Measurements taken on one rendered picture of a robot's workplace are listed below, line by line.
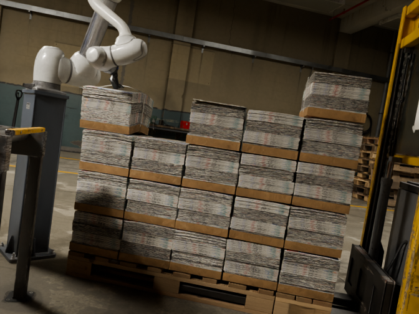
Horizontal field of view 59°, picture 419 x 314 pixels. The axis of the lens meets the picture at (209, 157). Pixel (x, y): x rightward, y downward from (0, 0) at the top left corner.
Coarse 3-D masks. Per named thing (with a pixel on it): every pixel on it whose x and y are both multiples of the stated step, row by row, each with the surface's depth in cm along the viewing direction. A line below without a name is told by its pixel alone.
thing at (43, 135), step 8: (32, 136) 167; (40, 136) 168; (16, 144) 166; (24, 144) 167; (32, 144) 168; (40, 144) 168; (16, 152) 167; (24, 152) 167; (32, 152) 168; (40, 152) 169
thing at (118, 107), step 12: (84, 96) 199; (96, 96) 198; (108, 96) 197; (120, 96) 195; (132, 96) 194; (84, 108) 201; (96, 108) 200; (108, 108) 198; (120, 108) 198; (132, 108) 198; (96, 120) 200; (108, 120) 200; (120, 120) 199; (132, 120) 203
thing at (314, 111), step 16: (304, 112) 196; (320, 112) 184; (336, 112) 183; (304, 160) 186; (320, 160) 185; (336, 160) 184; (352, 160) 183; (320, 208) 186; (336, 208) 185; (288, 240) 189; (336, 256) 186; (288, 288) 190; (304, 288) 189
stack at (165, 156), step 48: (96, 144) 200; (144, 144) 197; (96, 192) 202; (144, 192) 197; (192, 192) 194; (288, 192) 188; (96, 240) 203; (144, 240) 200; (192, 240) 196; (240, 240) 194; (144, 288) 200; (240, 288) 193
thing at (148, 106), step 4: (148, 100) 223; (152, 100) 230; (144, 104) 218; (148, 104) 225; (152, 104) 232; (148, 108) 226; (152, 108) 232; (144, 112) 219; (148, 112) 227; (140, 116) 218; (144, 116) 221; (148, 116) 228; (144, 120) 222; (148, 120) 230; (144, 124) 223; (148, 124) 232; (136, 132) 220; (140, 132) 220
